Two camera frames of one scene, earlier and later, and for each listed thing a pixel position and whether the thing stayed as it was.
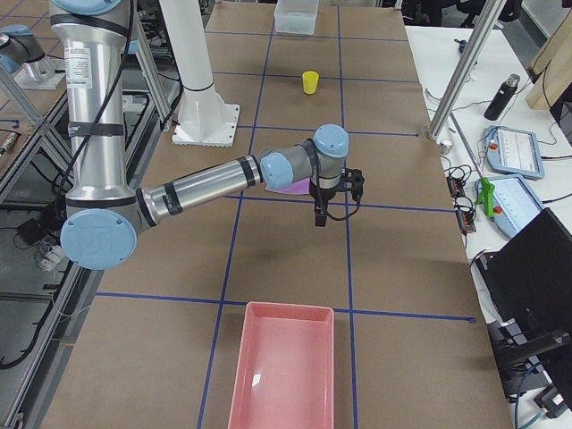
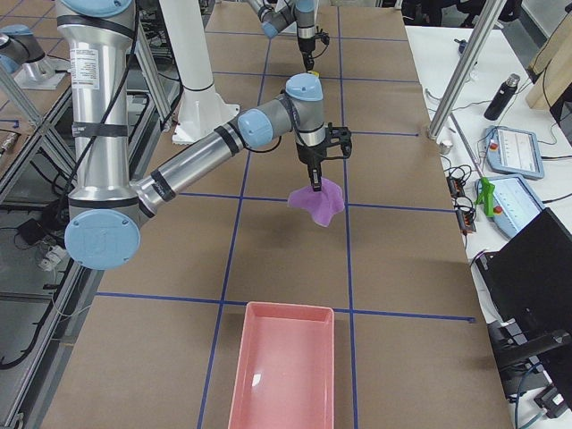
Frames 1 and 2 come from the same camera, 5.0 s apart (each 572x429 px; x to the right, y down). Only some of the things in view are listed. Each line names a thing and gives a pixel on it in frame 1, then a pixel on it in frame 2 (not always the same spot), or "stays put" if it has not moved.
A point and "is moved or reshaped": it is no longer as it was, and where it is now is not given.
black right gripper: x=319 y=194 -> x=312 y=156
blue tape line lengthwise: x=346 y=222 stays put
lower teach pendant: x=515 y=204 stays put
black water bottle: x=502 y=97 stays put
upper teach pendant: x=514 y=151 stays put
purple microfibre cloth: x=298 y=187 is moved or reshaped
